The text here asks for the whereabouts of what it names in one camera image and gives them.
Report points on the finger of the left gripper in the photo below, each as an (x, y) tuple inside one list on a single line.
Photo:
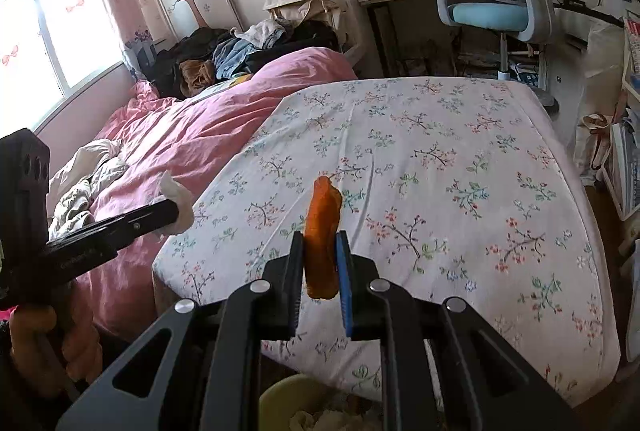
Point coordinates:
[(115, 228)]

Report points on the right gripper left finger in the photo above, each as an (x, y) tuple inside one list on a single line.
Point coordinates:
[(198, 366)]

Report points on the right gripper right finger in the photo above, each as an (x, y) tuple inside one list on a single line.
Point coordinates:
[(443, 366)]

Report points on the yellow plastic trash bin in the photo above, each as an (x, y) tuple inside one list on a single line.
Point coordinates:
[(300, 402)]

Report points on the pink duvet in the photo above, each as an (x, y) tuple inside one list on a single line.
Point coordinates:
[(192, 140)]

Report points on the floral bed sheet mattress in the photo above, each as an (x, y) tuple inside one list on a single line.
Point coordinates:
[(451, 186)]

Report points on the pile of clothes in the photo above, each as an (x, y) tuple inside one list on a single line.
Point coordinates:
[(210, 56)]

